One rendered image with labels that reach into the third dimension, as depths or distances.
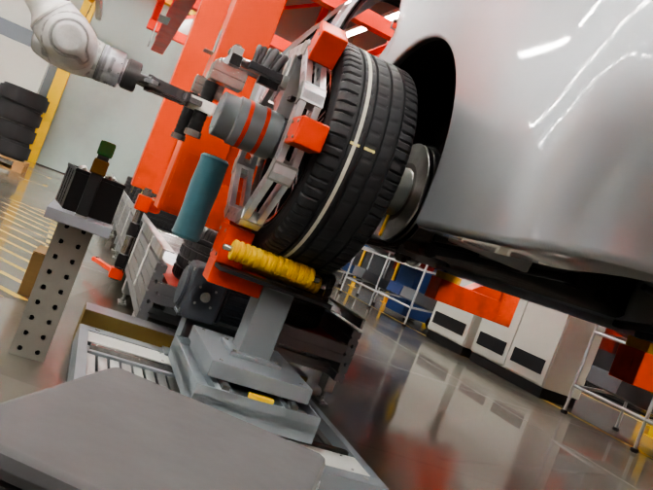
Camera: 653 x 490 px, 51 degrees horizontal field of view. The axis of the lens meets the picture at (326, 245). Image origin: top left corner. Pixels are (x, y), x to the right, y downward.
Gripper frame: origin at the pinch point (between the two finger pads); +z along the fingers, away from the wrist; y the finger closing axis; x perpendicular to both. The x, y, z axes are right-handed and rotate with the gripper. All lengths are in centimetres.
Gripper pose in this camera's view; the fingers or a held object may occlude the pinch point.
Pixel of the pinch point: (201, 105)
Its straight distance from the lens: 180.1
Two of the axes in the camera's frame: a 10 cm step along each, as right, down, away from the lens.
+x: 3.6, -9.3, 0.0
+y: 3.1, 1.3, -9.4
